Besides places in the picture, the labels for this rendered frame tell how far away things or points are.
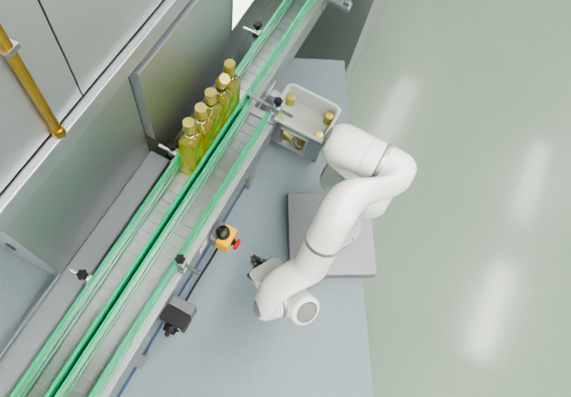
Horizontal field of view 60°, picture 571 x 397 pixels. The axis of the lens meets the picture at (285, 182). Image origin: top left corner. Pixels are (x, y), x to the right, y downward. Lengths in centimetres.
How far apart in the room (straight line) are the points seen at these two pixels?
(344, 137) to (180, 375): 103
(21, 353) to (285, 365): 82
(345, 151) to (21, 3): 68
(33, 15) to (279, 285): 78
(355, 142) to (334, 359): 93
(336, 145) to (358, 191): 13
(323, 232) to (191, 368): 87
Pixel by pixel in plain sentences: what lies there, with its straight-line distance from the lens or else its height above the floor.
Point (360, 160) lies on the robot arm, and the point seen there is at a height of 157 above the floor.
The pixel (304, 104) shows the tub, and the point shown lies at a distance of 192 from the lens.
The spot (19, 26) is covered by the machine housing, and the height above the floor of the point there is 185.
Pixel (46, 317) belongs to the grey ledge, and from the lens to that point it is 159.
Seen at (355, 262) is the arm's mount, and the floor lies 80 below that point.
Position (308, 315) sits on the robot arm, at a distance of 134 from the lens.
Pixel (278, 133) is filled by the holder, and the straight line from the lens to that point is 187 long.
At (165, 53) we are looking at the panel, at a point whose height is 145.
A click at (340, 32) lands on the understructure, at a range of 257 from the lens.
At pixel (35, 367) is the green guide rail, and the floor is 112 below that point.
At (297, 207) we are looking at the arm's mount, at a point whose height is 79.
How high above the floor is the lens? 255
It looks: 66 degrees down
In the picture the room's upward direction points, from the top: 17 degrees clockwise
